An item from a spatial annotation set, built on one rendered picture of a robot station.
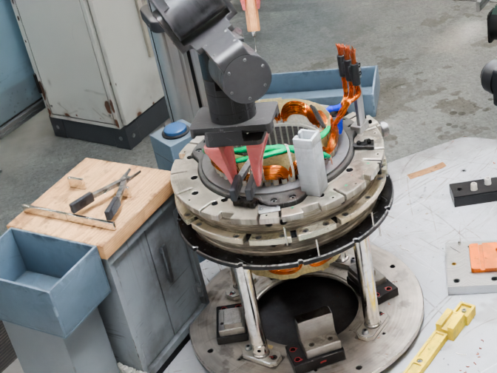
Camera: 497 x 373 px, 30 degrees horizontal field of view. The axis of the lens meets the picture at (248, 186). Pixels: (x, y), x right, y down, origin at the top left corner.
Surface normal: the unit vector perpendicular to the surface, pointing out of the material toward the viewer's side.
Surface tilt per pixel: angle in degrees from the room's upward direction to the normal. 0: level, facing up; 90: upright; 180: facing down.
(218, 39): 21
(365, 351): 0
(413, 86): 0
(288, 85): 90
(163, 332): 90
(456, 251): 0
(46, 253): 90
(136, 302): 90
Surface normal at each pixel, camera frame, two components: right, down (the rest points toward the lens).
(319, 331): 0.26, 0.48
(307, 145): -0.45, 0.54
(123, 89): 0.83, 0.16
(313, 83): -0.18, 0.55
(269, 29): -0.18, -0.83
